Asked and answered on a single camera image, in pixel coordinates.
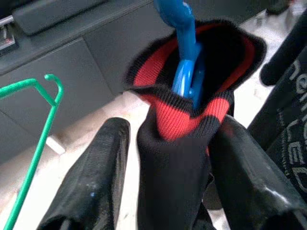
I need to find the dark garment with red trim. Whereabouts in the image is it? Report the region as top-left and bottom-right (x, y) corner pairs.
(123, 19), (267, 230)

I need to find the black TV console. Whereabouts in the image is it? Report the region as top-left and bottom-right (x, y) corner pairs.
(0, 0), (307, 166)

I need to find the black hanging garment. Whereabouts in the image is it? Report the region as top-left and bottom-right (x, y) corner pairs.
(247, 7), (307, 199)

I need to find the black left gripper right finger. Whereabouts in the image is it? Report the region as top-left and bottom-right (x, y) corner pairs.
(208, 115), (307, 230)

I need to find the green plastic hanger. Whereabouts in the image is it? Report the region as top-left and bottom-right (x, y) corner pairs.
(0, 74), (65, 230)

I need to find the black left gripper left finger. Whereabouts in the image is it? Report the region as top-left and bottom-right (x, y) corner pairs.
(37, 116), (131, 230)

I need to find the blue plastic hanger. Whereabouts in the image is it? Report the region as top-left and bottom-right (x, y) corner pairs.
(153, 0), (204, 111)

